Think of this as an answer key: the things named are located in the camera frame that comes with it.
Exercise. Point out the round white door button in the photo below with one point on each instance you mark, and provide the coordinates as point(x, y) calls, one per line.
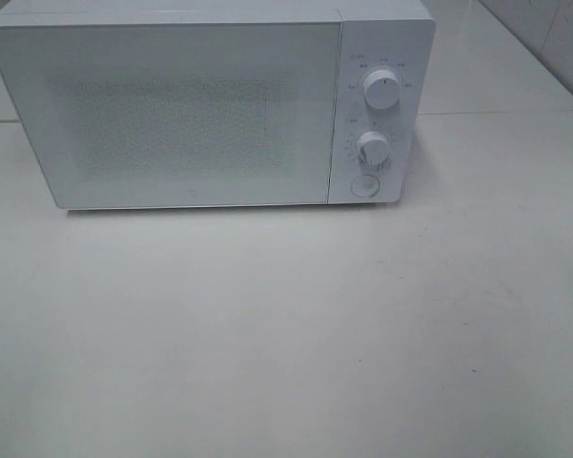
point(365, 186)

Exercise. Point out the white microwave knob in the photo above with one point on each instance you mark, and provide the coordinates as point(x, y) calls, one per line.
point(381, 88)
point(373, 148)

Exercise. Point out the white microwave door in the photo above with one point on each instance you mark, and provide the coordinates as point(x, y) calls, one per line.
point(176, 116)

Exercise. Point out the white microwave oven body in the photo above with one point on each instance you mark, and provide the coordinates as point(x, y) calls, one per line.
point(373, 34)

